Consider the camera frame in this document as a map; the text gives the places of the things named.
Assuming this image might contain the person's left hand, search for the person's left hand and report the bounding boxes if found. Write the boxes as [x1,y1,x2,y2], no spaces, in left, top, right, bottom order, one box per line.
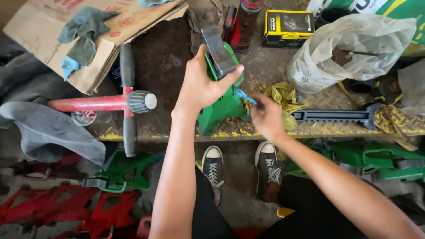
[175,44,245,115]

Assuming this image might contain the person's right hand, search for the person's right hand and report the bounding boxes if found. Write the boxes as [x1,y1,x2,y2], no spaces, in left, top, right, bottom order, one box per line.
[248,93,289,143]

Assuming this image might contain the blue rag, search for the blue rag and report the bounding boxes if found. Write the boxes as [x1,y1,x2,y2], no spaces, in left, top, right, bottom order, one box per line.
[236,89,258,106]

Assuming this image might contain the green jack stand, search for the green jack stand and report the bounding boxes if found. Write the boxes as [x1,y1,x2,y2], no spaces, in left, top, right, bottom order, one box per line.
[284,139,425,183]
[82,149,165,194]
[197,26,250,136]

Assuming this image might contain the person's right shoe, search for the person's right shoe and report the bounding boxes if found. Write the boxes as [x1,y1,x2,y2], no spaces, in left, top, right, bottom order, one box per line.
[254,141,283,204]

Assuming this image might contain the person's shoe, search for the person's shoe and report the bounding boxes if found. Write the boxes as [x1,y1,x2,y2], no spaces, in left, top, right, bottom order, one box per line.
[201,145,224,208]
[254,141,283,204]

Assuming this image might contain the black toothed ratchet bar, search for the black toothed ratchet bar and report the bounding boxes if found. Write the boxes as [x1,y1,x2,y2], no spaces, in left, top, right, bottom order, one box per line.
[292,103,382,131]

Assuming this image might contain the person's left shoe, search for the person's left shoe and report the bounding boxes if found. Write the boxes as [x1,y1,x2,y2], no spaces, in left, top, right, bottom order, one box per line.
[201,145,224,208]

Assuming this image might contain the yellow and black box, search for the yellow and black box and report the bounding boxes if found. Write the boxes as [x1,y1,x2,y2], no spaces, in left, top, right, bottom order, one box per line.
[261,9,315,49]

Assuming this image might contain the red bottle jack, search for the red bottle jack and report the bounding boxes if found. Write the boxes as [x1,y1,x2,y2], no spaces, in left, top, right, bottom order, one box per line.
[222,0,265,54]

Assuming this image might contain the translucent plastic bag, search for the translucent plastic bag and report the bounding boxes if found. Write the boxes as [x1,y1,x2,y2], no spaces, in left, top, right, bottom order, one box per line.
[286,14,417,95]

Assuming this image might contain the yellow plastic piece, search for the yellow plastic piece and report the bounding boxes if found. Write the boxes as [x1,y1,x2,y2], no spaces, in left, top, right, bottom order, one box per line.
[277,206,295,218]

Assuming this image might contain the person's black trousers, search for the person's black trousers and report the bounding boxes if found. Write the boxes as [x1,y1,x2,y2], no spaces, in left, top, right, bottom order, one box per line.
[191,166,425,239]

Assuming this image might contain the black round cup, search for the black round cup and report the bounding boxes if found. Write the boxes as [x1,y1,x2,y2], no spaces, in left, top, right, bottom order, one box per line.
[314,6,352,30]

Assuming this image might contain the yellow black patterned cloth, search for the yellow black patterned cloth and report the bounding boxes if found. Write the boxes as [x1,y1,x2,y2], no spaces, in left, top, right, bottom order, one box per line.
[372,80,425,152]

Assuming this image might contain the green and white sack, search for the green and white sack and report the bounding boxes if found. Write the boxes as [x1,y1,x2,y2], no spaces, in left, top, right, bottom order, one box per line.
[306,0,425,57]

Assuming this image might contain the clear glass jar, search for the clear glass jar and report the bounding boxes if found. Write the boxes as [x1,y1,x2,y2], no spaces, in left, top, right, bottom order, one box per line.
[70,110,113,127]

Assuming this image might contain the flattened cardboard box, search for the flattened cardboard box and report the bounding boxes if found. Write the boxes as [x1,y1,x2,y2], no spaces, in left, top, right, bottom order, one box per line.
[3,0,189,96]

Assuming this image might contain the red jack stand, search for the red jack stand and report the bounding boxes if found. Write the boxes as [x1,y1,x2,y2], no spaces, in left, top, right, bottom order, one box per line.
[0,181,100,229]
[53,189,141,239]

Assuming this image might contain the grey-green rag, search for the grey-green rag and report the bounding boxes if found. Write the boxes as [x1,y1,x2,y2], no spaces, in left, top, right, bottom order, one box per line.
[57,7,121,67]

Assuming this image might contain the light blue cloth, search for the light blue cloth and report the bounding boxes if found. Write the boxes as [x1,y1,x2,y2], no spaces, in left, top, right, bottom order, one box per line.
[61,57,82,81]

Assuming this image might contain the grey cloth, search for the grey cloth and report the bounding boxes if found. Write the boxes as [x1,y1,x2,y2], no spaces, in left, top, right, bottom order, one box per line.
[0,53,106,166]

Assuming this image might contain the red handle with black grips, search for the red handle with black grips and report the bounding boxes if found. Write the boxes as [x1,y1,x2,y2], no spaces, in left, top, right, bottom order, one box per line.
[46,44,158,158]

